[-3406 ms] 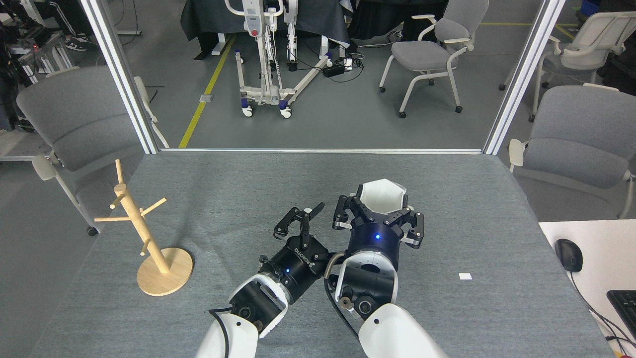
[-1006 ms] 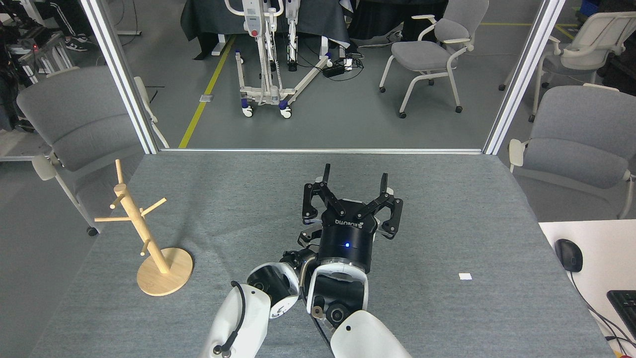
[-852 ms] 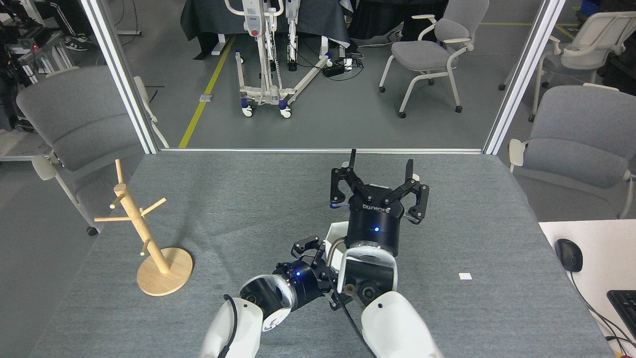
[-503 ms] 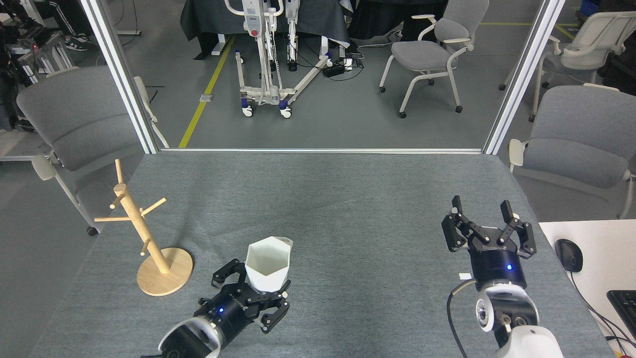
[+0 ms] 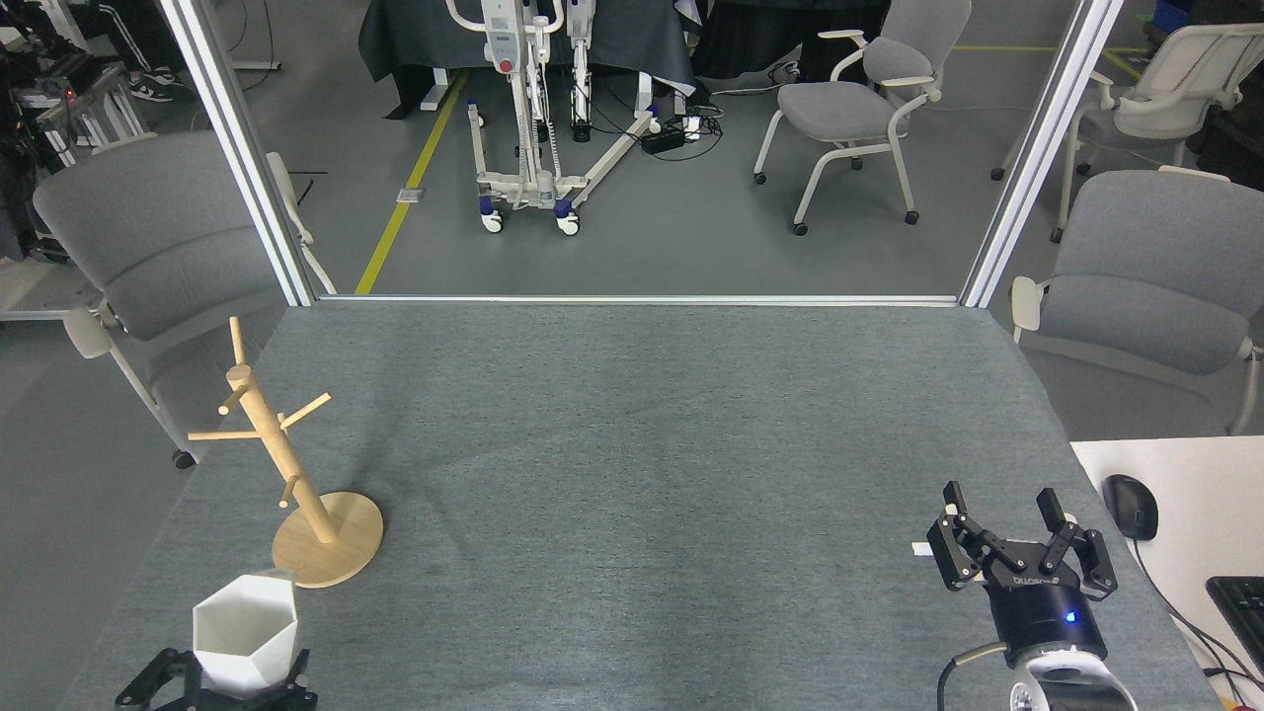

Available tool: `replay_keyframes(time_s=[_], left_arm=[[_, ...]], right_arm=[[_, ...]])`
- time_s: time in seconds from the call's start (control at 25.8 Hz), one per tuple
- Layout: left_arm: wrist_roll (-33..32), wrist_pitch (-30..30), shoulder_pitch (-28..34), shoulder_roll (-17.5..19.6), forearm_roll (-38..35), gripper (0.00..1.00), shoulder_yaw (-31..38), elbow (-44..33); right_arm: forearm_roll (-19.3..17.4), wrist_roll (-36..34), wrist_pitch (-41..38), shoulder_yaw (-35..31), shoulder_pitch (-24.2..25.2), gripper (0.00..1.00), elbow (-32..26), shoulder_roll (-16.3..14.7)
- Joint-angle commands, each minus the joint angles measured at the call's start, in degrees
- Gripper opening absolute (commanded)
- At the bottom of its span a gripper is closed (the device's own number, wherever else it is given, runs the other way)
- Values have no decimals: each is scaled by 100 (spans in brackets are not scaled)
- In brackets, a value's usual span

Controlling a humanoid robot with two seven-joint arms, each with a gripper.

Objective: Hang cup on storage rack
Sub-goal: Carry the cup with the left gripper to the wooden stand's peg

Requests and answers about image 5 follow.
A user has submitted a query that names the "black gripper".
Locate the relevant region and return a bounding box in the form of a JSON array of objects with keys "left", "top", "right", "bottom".
[{"left": 926, "top": 481, "right": 1119, "bottom": 665}]

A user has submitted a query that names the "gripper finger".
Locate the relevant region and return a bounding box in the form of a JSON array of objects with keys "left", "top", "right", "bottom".
[
  {"left": 115, "top": 649, "right": 203, "bottom": 711},
  {"left": 286, "top": 649, "right": 319, "bottom": 711}
]

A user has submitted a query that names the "white faceted cup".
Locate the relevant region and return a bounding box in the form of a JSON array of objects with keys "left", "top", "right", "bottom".
[{"left": 192, "top": 573, "right": 300, "bottom": 700}]

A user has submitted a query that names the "wooden cup rack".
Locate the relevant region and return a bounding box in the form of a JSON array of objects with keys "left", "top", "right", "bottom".
[{"left": 188, "top": 316, "right": 384, "bottom": 590}]

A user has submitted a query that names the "black equipment rack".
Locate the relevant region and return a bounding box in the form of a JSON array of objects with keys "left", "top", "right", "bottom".
[{"left": 0, "top": 44, "right": 149, "bottom": 174}]

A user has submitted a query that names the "black computer mouse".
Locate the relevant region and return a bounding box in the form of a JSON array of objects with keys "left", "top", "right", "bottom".
[{"left": 1102, "top": 474, "right": 1159, "bottom": 541}]

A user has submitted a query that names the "white desk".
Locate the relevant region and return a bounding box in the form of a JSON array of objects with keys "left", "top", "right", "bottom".
[{"left": 1071, "top": 435, "right": 1264, "bottom": 711}]

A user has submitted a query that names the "black keyboard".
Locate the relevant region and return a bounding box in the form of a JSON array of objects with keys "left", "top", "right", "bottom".
[{"left": 1206, "top": 576, "right": 1264, "bottom": 672}]

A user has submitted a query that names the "grey padded chair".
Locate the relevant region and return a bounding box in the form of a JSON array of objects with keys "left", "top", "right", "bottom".
[
  {"left": 1009, "top": 166, "right": 1264, "bottom": 435},
  {"left": 752, "top": 0, "right": 974, "bottom": 236},
  {"left": 33, "top": 130, "right": 337, "bottom": 470}
]

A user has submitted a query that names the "black power strip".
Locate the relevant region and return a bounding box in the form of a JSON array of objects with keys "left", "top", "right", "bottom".
[{"left": 640, "top": 117, "right": 704, "bottom": 154}]

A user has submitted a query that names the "white stand on wheels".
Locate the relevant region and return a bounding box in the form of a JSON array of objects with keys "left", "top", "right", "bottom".
[{"left": 444, "top": 0, "right": 665, "bottom": 236}]

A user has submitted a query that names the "black and white sneaker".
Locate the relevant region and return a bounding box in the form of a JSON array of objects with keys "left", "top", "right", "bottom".
[{"left": 128, "top": 67, "right": 189, "bottom": 103}]

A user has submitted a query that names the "table with dark cloth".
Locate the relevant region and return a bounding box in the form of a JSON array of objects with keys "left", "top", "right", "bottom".
[{"left": 357, "top": 0, "right": 697, "bottom": 119}]

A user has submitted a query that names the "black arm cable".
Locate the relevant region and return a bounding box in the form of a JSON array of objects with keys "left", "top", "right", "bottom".
[{"left": 936, "top": 642, "right": 1010, "bottom": 711}]

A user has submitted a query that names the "black mouse cable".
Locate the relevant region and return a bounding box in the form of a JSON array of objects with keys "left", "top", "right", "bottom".
[{"left": 1131, "top": 538, "right": 1264, "bottom": 684}]

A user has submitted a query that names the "silver frame post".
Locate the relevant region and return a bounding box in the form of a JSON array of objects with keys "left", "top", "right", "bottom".
[
  {"left": 960, "top": 0, "right": 1127, "bottom": 309},
  {"left": 158, "top": 0, "right": 319, "bottom": 307}
]

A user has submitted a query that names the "silver frame rail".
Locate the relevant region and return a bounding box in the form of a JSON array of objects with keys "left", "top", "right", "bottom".
[{"left": 314, "top": 293, "right": 961, "bottom": 308}]

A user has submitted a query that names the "white frame grey chair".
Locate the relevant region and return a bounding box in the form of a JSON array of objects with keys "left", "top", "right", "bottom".
[{"left": 990, "top": 22, "right": 1264, "bottom": 243}]

